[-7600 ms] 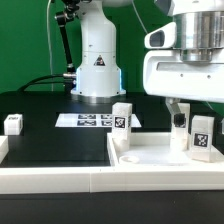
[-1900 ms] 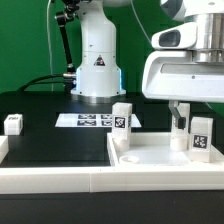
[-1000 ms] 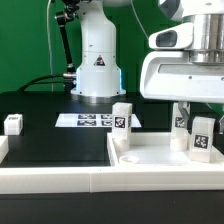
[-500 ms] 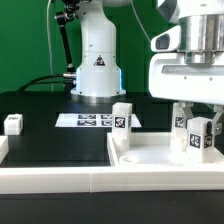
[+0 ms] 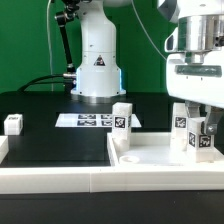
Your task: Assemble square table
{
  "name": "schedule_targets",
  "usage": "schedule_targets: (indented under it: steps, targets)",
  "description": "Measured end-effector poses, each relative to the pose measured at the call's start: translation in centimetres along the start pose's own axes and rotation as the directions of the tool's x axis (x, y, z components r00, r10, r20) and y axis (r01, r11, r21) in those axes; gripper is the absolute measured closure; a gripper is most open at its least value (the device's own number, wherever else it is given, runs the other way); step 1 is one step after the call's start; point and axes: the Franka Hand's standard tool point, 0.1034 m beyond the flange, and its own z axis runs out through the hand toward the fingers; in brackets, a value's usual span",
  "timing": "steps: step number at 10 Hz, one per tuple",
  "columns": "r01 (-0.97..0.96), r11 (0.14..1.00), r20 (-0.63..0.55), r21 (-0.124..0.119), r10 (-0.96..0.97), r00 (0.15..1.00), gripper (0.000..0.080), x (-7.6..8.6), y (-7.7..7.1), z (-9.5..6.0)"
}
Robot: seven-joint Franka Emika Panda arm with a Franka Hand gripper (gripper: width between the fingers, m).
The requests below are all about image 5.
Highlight white workspace frame wall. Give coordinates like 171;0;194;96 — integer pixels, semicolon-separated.
0;134;224;195

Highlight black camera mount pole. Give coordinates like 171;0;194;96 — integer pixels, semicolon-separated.
54;0;81;79

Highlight black cable bundle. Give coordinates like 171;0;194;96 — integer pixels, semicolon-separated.
16;73;77;92

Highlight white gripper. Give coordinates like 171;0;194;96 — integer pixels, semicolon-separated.
166;50;224;135

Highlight white sheet with fiducial markers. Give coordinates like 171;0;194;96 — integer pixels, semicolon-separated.
55;113;142;129

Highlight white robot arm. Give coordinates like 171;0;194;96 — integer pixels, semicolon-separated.
65;0;224;135

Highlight white thin cable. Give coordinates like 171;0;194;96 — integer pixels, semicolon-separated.
46;0;56;92

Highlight white square table top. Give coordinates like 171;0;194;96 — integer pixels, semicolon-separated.
107;132;224;166

